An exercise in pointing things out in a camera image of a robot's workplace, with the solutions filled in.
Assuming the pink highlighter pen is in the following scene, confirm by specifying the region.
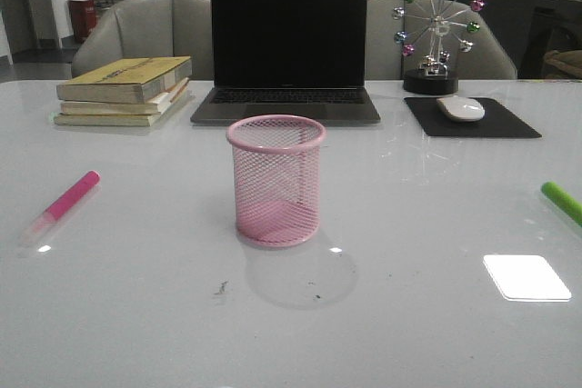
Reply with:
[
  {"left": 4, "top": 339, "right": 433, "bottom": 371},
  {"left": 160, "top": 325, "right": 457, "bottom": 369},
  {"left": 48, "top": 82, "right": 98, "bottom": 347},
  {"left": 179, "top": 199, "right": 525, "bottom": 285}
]
[{"left": 19, "top": 170, "right": 101, "bottom": 247}]

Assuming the green highlighter pen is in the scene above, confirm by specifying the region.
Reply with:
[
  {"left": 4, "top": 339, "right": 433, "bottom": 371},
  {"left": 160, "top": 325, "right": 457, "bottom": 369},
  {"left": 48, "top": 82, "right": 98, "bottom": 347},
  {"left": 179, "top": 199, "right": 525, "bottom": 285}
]
[{"left": 540, "top": 182, "right": 582, "bottom": 225}]

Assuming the pink mesh pen holder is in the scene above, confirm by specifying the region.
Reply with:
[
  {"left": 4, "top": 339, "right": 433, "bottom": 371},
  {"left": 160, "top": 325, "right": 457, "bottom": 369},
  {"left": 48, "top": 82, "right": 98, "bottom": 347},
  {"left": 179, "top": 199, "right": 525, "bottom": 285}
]
[{"left": 226, "top": 114, "right": 326, "bottom": 247}]

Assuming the grey open laptop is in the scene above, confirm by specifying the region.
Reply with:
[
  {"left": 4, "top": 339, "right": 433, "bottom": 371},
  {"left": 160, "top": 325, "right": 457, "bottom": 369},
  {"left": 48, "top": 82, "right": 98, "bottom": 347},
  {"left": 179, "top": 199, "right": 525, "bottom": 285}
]
[{"left": 191, "top": 0, "right": 380, "bottom": 124}]

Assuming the middle cream book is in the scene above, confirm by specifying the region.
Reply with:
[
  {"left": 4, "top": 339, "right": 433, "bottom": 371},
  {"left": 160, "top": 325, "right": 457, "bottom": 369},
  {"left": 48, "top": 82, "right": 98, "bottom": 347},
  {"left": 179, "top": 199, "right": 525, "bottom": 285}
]
[{"left": 61, "top": 78, "right": 189, "bottom": 115}]

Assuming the right grey armchair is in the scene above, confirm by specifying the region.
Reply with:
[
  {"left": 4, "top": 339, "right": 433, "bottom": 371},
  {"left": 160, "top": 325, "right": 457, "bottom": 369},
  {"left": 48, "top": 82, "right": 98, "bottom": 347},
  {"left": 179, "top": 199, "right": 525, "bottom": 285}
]
[{"left": 365, "top": 0, "right": 517, "bottom": 80}]

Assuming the grey armchair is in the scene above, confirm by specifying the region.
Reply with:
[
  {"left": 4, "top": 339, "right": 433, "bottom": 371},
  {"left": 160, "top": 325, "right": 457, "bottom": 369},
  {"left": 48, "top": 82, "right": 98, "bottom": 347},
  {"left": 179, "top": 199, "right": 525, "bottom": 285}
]
[
  {"left": 365, "top": 0, "right": 517, "bottom": 80},
  {"left": 71, "top": 0, "right": 214, "bottom": 80}
]

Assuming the top yellow book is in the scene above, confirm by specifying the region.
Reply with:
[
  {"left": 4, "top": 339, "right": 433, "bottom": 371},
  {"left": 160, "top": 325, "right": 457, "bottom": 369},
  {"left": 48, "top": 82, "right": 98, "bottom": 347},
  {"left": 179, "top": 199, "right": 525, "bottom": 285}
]
[{"left": 56, "top": 56, "right": 192, "bottom": 104}]

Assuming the yellow book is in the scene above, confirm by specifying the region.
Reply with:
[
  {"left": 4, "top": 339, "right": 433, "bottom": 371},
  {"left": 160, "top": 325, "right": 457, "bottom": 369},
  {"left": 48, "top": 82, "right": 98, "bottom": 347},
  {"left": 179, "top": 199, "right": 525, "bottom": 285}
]
[
  {"left": 52, "top": 90, "right": 193, "bottom": 127},
  {"left": 56, "top": 56, "right": 192, "bottom": 104}
]

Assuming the white computer mouse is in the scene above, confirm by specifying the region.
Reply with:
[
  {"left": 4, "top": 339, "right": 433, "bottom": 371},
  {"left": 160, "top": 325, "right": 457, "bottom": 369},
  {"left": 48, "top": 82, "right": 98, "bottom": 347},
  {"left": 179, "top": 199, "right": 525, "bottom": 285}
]
[{"left": 436, "top": 95, "right": 486, "bottom": 122}]

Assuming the left grey armchair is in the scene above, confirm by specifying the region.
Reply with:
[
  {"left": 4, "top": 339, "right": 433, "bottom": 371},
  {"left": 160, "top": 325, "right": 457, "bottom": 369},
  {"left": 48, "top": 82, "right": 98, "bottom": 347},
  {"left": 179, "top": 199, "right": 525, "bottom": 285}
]
[{"left": 71, "top": 0, "right": 214, "bottom": 80}]

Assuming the bottom yellow book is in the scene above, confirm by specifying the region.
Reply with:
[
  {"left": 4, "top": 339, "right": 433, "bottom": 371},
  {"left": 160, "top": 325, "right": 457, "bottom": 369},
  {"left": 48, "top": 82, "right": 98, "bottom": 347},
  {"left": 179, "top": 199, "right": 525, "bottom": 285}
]
[{"left": 52, "top": 90, "right": 193, "bottom": 127}]

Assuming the black mouse pad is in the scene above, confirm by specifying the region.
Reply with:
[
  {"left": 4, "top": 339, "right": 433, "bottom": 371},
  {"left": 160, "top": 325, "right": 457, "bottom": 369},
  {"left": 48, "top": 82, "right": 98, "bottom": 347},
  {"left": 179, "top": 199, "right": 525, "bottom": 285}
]
[{"left": 405, "top": 97, "right": 542, "bottom": 139}]

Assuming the ferris wheel desk ornament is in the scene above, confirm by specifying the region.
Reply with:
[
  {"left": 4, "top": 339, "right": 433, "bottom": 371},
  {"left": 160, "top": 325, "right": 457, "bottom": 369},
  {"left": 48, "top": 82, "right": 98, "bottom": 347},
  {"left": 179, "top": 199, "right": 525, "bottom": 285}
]
[{"left": 392, "top": 0, "right": 486, "bottom": 95}]

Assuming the dark side cabinet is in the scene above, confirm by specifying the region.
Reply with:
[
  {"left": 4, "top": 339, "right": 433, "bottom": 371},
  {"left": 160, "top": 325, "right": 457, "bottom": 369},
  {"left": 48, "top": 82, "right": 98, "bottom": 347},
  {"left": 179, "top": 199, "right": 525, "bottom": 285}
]
[{"left": 518, "top": 0, "right": 581, "bottom": 79}]

